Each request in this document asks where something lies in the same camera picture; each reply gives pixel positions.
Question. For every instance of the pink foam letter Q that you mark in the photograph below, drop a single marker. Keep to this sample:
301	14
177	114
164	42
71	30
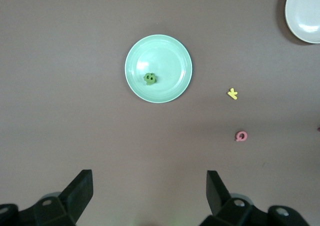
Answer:
236	136

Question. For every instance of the brown table cover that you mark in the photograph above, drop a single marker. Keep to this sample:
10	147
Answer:
75	111

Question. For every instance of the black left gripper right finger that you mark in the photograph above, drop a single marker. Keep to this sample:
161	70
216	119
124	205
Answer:
221	203

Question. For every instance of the yellow foam letter K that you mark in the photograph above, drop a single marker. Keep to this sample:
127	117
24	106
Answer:
233	94

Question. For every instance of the green foam letter B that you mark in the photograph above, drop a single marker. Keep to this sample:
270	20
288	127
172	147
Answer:
145	78

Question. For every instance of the beige plate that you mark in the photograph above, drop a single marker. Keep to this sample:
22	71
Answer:
305	16

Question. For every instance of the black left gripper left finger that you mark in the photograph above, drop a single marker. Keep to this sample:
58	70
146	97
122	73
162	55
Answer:
75	198

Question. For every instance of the green plate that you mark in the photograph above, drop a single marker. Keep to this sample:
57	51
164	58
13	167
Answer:
162	56

